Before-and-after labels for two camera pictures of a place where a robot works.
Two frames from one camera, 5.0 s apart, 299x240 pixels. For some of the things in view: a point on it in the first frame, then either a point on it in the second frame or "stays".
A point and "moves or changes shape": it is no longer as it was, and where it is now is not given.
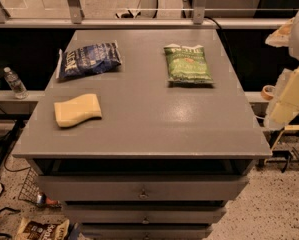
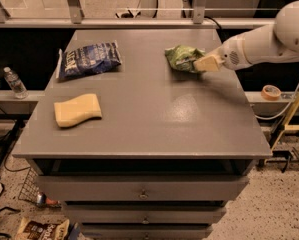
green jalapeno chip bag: (187, 64) moves or changes shape
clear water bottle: (15, 84) stays
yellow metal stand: (298, 127) stays
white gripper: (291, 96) → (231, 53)
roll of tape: (267, 92) stays
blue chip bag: (87, 60) stays
